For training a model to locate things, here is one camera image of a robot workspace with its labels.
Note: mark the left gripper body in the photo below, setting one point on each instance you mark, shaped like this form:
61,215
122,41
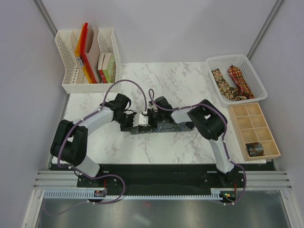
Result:
128,120

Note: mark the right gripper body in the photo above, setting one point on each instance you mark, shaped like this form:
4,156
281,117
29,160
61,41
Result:
155,118

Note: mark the blue grey floral tie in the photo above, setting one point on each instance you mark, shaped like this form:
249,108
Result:
163,127

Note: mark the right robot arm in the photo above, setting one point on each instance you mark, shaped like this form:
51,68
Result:
211,124

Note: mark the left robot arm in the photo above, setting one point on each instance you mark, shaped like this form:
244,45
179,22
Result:
71,137

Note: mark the green book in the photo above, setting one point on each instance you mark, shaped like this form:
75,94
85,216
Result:
110,68

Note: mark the red book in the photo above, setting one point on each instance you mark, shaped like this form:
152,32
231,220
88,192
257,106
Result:
100,67

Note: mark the white file organizer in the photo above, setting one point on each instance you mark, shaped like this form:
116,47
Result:
75,81

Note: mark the beige cardboard folder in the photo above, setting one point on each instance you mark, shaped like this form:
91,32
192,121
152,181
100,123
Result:
92,52

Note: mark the orange red folder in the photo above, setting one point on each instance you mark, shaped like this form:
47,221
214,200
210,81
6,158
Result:
81,57

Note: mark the gold patterned tie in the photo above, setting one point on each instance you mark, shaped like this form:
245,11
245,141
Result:
231,93

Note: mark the white plastic basket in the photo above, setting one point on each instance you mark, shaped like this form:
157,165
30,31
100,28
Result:
249,74

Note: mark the red patterned tie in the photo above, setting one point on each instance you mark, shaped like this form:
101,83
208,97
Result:
242,87

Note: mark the wooden compartment box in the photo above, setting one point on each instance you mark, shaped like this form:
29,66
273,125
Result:
250,126

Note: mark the rolled dark tie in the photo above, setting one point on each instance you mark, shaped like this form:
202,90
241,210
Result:
255,149

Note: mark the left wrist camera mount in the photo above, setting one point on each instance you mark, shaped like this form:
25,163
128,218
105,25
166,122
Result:
140,120

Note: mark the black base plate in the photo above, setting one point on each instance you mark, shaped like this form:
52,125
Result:
163,179

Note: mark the white cable duct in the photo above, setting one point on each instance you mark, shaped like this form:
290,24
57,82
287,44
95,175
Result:
94,195

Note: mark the aluminium rail frame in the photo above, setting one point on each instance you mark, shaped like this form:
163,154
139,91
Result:
265,201

